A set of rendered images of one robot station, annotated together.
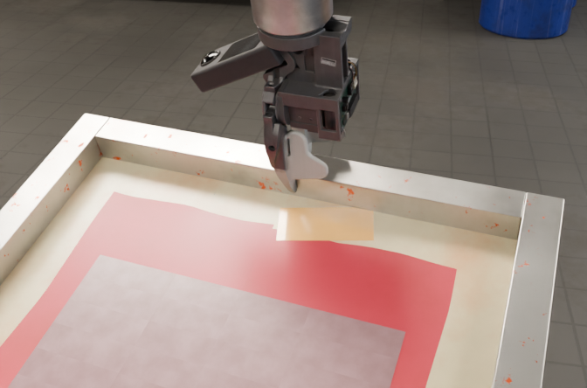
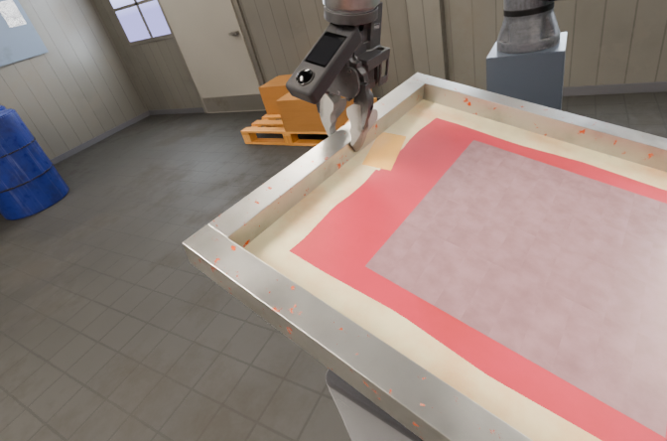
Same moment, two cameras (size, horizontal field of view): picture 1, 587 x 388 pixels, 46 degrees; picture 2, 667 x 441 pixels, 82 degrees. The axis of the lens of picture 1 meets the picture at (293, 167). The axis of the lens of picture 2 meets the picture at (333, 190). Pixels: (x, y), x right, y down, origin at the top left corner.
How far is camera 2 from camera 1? 0.72 m
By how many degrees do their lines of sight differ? 55
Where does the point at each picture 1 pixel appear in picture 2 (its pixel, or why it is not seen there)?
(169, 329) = (456, 229)
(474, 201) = (409, 90)
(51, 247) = (338, 304)
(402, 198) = (393, 110)
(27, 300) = (401, 327)
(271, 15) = not seen: outside the picture
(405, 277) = (437, 132)
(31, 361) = (474, 324)
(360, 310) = (456, 150)
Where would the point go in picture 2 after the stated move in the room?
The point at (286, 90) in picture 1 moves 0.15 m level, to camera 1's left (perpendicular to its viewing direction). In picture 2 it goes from (367, 59) to (335, 98)
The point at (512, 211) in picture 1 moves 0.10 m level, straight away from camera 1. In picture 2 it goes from (420, 83) to (377, 84)
